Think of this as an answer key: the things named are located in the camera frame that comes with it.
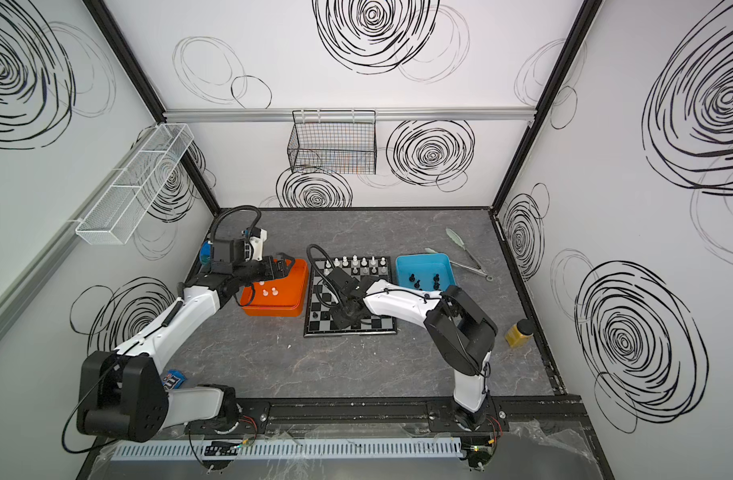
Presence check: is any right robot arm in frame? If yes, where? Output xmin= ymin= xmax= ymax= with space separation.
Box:
xmin=324 ymin=267 xmax=498 ymax=429

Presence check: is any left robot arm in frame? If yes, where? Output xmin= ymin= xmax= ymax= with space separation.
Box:
xmin=74 ymin=227 xmax=296 ymax=443

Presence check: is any chess board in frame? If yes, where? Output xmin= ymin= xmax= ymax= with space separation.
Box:
xmin=304 ymin=255 xmax=398 ymax=337

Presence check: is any blue lidded cup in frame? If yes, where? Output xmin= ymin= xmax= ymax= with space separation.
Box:
xmin=198 ymin=241 xmax=212 ymax=265

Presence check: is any orange tray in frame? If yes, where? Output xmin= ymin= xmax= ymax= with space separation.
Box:
xmin=238 ymin=259 xmax=310 ymax=317

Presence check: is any blue tray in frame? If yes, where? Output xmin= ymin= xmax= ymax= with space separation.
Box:
xmin=394 ymin=253 xmax=458 ymax=291

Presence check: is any candy packet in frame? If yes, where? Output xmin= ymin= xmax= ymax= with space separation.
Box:
xmin=162 ymin=370 xmax=186 ymax=391

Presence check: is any yellow bottle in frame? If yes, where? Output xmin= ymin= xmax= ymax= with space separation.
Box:
xmin=505 ymin=318 xmax=536 ymax=349

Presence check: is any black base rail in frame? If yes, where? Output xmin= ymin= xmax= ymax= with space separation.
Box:
xmin=218 ymin=395 xmax=588 ymax=432

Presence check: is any white wire shelf basket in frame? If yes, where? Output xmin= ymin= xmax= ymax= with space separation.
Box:
xmin=76 ymin=123 xmax=194 ymax=246

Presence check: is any black wire basket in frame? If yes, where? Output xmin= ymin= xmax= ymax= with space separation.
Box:
xmin=286 ymin=109 xmax=378 ymax=175

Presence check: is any white cable duct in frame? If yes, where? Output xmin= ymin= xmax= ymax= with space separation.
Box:
xmin=112 ymin=438 xmax=464 ymax=462

